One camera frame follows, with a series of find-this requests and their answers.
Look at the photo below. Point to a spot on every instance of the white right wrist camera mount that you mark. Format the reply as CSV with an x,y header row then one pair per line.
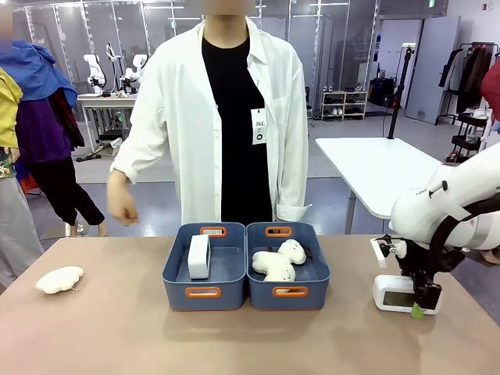
x,y
384,248

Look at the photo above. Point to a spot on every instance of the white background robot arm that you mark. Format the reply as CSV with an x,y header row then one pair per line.
x,y
136,68
95,72

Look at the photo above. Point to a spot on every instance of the person in white coat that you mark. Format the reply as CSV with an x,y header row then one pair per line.
x,y
176,117

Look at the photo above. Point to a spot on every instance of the person's right forearm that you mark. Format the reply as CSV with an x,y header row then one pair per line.
x,y
117,177

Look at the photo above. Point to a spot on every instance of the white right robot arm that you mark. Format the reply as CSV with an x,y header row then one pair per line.
x,y
414,211

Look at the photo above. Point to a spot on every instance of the black trousers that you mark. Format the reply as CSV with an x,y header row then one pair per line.
x,y
58,187

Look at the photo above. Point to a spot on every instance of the black equipment case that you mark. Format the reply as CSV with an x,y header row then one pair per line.
x,y
383,91

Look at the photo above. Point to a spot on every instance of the wooden shoe rack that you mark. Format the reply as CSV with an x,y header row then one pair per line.
x,y
343,105

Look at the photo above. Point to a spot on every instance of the white side table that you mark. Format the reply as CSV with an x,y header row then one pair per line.
x,y
371,164

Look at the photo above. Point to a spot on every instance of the blue cloth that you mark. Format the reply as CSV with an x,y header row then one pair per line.
x,y
35,70

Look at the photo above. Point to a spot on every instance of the yellow garment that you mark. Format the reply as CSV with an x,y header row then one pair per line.
x,y
8,113

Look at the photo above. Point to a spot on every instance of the black tripod stand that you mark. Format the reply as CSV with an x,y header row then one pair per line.
x,y
400,93

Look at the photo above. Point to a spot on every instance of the clothes rack with coats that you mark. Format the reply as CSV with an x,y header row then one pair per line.
x,y
472,78

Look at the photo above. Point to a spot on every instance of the purple garment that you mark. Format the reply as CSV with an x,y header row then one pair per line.
x,y
39,133

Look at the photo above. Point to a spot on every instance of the white background desk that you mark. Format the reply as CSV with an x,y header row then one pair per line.
x,y
105,99

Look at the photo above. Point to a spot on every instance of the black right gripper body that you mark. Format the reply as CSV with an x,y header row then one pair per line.
x,y
418,265

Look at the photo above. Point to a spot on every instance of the grey trousers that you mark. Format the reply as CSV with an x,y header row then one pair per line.
x,y
15,234

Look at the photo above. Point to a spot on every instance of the red garment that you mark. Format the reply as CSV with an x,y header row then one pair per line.
x,y
493,90

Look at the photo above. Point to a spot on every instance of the person's right hand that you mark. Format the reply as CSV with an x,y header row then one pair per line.
x,y
121,205

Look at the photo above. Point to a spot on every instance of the white digital clock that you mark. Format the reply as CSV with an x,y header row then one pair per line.
x,y
198,258
390,291

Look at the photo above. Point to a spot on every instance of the black utility cart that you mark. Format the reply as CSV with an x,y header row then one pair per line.
x,y
468,136

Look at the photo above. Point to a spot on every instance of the white name badge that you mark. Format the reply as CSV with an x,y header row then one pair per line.
x,y
258,127

